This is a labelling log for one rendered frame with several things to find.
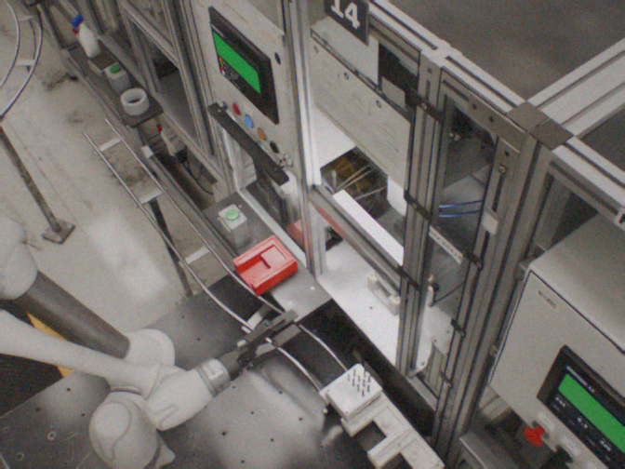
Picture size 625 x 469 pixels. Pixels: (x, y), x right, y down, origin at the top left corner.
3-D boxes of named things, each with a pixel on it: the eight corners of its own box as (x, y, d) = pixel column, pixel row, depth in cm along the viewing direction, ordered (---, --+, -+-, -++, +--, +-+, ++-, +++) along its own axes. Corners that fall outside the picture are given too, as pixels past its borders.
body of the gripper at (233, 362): (233, 387, 179) (263, 367, 182) (228, 373, 172) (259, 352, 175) (218, 366, 183) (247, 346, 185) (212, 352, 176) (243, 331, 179)
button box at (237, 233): (223, 234, 228) (217, 212, 219) (243, 222, 231) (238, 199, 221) (236, 249, 225) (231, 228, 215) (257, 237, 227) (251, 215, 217)
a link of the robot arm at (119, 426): (96, 469, 204) (70, 444, 186) (117, 409, 214) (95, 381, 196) (148, 479, 201) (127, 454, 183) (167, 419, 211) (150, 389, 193)
